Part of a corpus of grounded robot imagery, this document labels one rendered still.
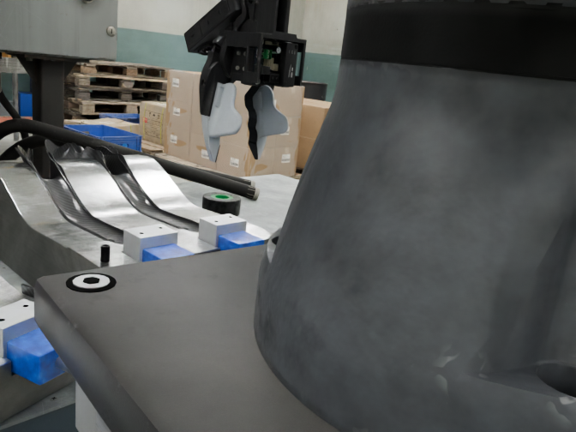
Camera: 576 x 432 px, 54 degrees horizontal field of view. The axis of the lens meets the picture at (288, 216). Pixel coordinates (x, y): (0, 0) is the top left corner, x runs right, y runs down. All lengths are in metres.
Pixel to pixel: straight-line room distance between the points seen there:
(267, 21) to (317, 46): 9.03
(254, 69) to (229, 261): 0.42
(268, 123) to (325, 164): 0.55
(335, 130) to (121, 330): 0.09
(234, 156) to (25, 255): 3.95
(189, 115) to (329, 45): 4.69
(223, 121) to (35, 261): 0.31
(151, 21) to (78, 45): 6.79
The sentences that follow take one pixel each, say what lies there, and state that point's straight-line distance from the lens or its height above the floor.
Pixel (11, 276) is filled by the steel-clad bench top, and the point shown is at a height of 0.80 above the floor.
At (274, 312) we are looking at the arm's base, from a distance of 0.16.
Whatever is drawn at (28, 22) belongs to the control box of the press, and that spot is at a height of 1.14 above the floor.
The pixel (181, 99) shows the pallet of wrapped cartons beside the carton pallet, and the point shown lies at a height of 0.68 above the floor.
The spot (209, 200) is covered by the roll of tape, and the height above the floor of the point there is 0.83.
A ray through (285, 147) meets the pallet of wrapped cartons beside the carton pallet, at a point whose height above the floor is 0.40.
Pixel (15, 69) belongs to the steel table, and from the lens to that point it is 4.37.
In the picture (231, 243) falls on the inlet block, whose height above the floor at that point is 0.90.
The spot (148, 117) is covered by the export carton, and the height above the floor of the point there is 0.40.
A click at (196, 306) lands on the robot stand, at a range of 0.19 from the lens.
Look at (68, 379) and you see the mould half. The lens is 0.60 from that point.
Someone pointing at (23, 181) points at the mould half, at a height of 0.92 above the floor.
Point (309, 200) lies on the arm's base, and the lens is 0.15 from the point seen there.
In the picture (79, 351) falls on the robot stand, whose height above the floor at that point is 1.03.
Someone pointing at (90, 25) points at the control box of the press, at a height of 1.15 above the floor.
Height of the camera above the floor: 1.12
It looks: 15 degrees down
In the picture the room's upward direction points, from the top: 6 degrees clockwise
